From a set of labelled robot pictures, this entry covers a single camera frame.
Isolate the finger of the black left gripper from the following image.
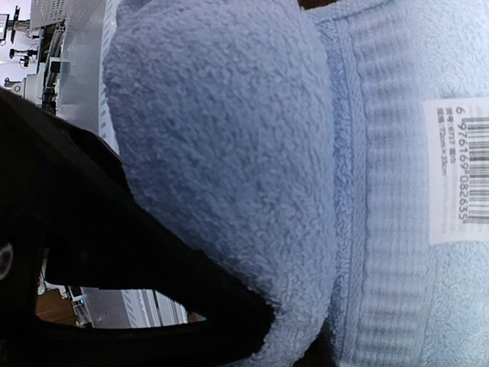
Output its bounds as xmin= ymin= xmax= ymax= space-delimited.
xmin=30 ymin=315 xmax=274 ymax=366

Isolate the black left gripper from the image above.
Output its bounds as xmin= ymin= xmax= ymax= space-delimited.
xmin=1 ymin=90 xmax=273 ymax=366

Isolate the light blue towel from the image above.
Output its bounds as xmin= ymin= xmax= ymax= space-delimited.
xmin=103 ymin=1 xmax=488 ymax=366

